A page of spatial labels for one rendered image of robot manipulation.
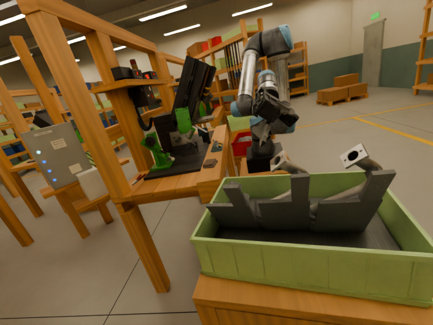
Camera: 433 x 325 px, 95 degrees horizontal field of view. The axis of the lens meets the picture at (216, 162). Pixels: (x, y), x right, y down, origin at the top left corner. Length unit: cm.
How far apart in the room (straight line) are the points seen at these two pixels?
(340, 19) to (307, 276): 1126
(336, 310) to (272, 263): 18
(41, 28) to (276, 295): 143
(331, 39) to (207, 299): 1117
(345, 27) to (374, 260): 1125
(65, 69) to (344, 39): 1109
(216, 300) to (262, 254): 21
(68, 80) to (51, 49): 14
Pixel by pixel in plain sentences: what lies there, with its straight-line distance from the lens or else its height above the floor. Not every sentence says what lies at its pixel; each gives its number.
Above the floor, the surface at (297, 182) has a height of 112.
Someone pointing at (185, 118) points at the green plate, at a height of 119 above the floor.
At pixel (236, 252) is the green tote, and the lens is 66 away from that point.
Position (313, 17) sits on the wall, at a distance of 1125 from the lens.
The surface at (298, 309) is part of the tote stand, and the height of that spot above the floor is 79.
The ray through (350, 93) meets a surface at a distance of 762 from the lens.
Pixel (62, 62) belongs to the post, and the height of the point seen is 164.
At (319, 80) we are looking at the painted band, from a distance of 1122.
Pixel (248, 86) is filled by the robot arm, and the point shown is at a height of 135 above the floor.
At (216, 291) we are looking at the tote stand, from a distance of 76.
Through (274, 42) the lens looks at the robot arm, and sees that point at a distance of 116.
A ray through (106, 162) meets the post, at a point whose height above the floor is 111.
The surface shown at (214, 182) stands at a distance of 114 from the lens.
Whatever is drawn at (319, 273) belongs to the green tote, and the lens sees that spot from 68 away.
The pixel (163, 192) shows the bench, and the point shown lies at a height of 87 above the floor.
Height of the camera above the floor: 139
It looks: 21 degrees down
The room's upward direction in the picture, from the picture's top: 13 degrees counter-clockwise
